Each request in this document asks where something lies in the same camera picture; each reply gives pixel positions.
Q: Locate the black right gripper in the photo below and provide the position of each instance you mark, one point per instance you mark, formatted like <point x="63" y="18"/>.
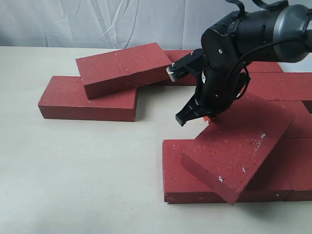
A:
<point x="219" y="81"/>

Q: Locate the red brick with white marks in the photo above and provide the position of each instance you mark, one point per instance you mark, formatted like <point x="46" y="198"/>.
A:
<point x="227" y="154"/>

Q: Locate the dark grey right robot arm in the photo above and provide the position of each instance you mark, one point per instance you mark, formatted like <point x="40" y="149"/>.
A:
<point x="278" y="32"/>

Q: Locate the light blue backdrop cloth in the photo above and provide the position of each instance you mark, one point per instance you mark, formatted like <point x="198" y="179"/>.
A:
<point x="115" y="24"/>

